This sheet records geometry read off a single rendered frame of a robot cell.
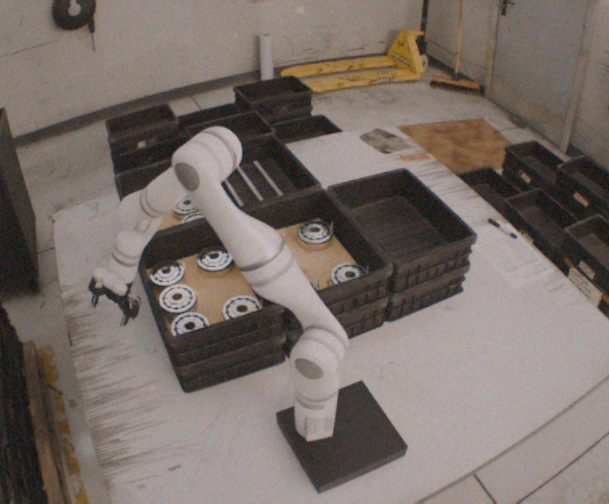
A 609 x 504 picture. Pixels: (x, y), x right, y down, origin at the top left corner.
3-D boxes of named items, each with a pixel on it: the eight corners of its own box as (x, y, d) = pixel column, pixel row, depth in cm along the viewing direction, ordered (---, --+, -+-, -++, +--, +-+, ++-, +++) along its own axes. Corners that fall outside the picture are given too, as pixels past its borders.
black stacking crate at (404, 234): (472, 267, 157) (479, 237, 150) (391, 300, 148) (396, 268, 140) (402, 196, 185) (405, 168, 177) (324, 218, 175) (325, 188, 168)
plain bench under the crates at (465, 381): (564, 455, 187) (639, 351, 142) (202, 641, 134) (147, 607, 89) (380, 237, 297) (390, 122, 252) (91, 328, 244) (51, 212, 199)
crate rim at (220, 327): (287, 312, 132) (286, 305, 130) (169, 349, 122) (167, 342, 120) (229, 219, 159) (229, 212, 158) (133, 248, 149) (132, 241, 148)
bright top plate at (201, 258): (236, 266, 151) (236, 264, 151) (201, 274, 149) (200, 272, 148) (227, 243, 158) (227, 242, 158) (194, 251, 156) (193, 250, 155)
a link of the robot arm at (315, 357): (331, 364, 98) (326, 412, 109) (352, 328, 104) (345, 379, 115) (285, 346, 101) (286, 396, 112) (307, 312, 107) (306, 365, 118)
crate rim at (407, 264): (478, 242, 151) (480, 236, 150) (395, 274, 141) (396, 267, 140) (404, 172, 179) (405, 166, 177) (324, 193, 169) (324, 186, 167)
